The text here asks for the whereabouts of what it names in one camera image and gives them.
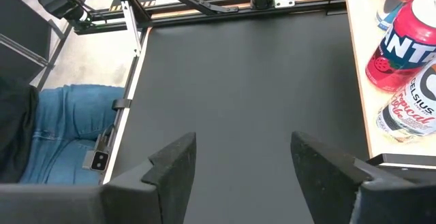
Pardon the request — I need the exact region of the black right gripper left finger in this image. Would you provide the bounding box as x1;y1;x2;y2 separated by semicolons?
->
0;131;198;224

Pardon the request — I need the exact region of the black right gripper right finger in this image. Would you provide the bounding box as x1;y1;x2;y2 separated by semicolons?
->
290;131;436;224

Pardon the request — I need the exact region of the silver Celsius Tropical Vibe can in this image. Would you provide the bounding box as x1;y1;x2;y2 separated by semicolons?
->
375;59;436;144

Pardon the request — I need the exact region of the red Fanta soda can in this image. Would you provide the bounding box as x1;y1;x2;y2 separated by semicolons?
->
364;0;436;93

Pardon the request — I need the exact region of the person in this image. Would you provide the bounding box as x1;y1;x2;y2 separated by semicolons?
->
0;77;126;186

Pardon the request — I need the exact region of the black metal stand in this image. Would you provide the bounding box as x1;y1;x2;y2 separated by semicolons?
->
0;0;57;84

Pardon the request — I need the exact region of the black orange-striped floor mat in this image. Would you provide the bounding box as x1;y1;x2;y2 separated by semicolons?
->
108;0;157;13

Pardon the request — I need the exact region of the small grey camera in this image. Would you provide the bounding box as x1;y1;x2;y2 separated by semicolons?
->
81;133;112;174

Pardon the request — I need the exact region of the wooden shelf black frame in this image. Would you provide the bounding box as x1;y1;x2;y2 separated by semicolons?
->
342;0;436;170

